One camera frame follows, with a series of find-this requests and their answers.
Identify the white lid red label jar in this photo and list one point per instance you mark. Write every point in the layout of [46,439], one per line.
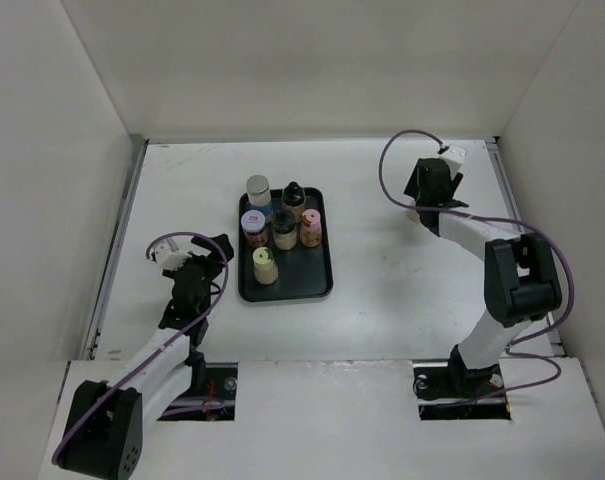
[254,227]

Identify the clear lid pepper grinder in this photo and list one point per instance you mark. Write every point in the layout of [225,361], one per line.
[413,215]

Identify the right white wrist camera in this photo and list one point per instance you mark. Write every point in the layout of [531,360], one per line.
[454,156]

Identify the small black cap spice bottle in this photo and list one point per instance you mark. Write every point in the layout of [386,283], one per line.
[294,200]

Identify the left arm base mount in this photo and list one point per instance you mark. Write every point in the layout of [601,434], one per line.
[211,396]

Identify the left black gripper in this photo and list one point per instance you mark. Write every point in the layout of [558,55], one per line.
[213,261]

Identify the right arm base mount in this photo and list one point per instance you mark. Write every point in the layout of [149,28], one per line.
[450,391]

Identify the yellow lid white bottle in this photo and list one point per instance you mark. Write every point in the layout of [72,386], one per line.
[264,266]

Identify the blue label silver lid jar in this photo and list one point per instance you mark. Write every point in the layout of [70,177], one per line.
[259,196]

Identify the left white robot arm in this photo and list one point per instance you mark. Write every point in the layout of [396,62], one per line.
[108,419]

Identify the black lid grinder bottle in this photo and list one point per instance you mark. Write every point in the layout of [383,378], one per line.
[284,229]

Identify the pink lid spice bottle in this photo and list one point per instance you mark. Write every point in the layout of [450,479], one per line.
[311,229]

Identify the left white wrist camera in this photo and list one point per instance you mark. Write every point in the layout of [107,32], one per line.
[167,255]

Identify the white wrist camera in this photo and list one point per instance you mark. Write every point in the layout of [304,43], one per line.
[167,255]
[454,156]

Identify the black plastic tray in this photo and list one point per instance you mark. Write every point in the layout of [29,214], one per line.
[303,272]

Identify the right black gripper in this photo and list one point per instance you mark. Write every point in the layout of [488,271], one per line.
[411,188]

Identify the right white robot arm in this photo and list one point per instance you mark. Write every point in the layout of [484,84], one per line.
[520,283]

